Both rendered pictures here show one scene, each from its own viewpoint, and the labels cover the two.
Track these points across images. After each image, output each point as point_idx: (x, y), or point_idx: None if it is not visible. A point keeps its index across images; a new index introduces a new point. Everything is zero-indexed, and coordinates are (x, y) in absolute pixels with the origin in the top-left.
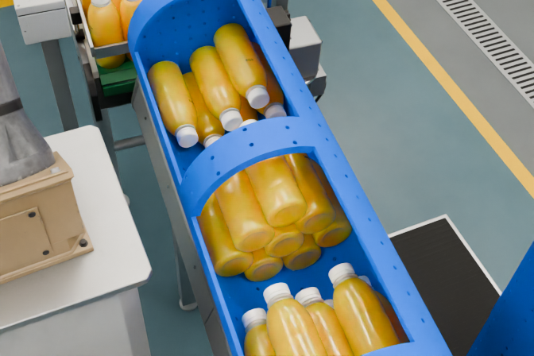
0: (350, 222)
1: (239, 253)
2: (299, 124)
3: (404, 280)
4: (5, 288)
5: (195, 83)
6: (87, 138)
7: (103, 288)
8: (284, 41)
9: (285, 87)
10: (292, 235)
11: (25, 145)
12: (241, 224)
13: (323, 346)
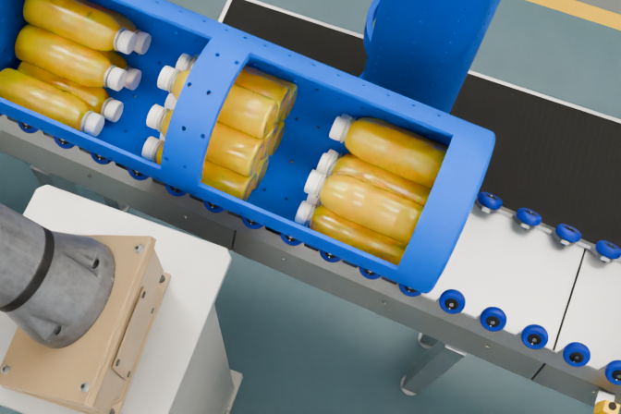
0: (334, 90)
1: (249, 178)
2: (220, 43)
3: (401, 99)
4: (145, 362)
5: (38, 70)
6: (50, 201)
7: (212, 293)
8: None
9: (173, 20)
10: (273, 131)
11: (87, 252)
12: (242, 157)
13: (381, 188)
